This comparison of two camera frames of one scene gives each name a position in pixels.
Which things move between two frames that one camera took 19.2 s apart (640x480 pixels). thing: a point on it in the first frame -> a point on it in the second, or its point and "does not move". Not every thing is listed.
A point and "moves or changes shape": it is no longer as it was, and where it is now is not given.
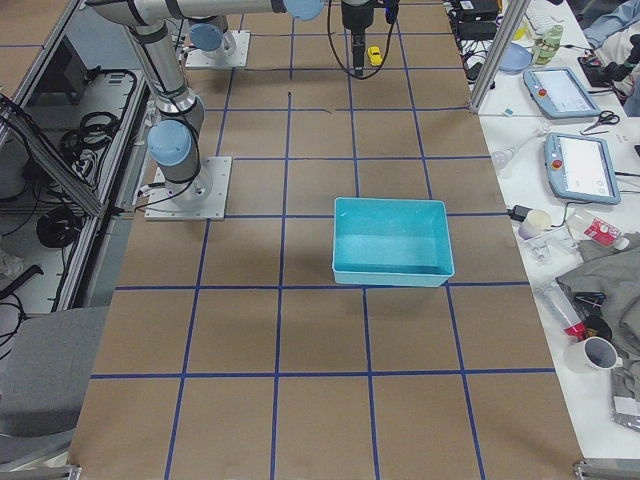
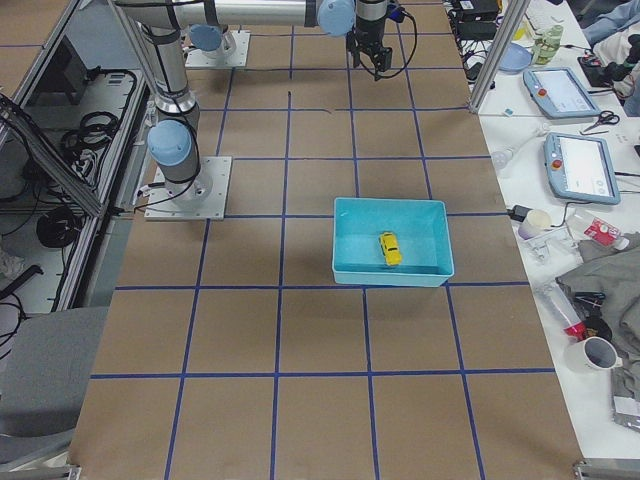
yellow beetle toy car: [374, 54] moves or changes shape
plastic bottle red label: [588, 226] does not move
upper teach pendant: [559, 94] does not move
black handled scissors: [606, 117] does not move
